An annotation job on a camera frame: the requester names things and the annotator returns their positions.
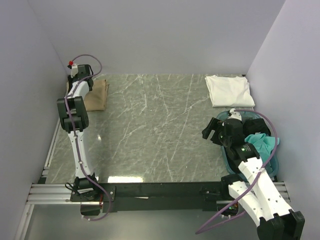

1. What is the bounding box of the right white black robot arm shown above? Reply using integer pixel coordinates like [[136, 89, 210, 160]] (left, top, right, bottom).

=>
[[202, 114, 305, 240]]

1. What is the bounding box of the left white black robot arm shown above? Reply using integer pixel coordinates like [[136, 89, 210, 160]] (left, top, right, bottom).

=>
[[56, 61, 101, 202]]

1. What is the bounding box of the tan t shirt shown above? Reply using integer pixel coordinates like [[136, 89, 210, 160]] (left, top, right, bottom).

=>
[[67, 75, 109, 112]]

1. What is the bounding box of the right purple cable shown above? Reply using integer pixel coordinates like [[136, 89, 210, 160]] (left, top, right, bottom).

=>
[[194, 107, 280, 235]]

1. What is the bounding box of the aluminium rail frame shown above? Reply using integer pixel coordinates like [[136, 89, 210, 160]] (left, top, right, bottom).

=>
[[23, 74, 291, 203]]

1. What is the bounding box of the folded white t shirt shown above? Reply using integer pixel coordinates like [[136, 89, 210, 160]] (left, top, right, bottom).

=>
[[205, 75, 255, 108]]

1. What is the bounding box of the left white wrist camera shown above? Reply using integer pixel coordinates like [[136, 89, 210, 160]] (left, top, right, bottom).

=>
[[67, 60, 79, 78]]

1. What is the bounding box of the black t shirt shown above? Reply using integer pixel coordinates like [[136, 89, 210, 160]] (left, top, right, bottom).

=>
[[243, 118, 271, 137]]

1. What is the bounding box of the purple cable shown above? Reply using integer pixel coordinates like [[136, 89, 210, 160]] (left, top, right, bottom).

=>
[[63, 54, 113, 222], [194, 107, 280, 235]]

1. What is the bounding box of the teal plastic laundry basket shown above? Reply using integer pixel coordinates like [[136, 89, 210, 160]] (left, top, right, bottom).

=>
[[221, 110, 279, 180]]

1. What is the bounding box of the black base beam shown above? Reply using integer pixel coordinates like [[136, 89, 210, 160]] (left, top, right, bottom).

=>
[[79, 182, 241, 217]]

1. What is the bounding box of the teal t shirt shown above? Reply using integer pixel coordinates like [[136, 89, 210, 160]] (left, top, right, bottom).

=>
[[245, 133, 276, 163]]

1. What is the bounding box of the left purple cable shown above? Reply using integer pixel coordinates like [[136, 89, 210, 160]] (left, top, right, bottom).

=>
[[63, 54, 113, 222]]

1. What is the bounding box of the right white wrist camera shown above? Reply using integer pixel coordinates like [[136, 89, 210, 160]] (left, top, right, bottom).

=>
[[224, 108, 242, 123]]

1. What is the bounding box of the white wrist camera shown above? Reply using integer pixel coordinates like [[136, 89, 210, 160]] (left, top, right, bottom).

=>
[[224, 108, 242, 123], [67, 60, 79, 78]]

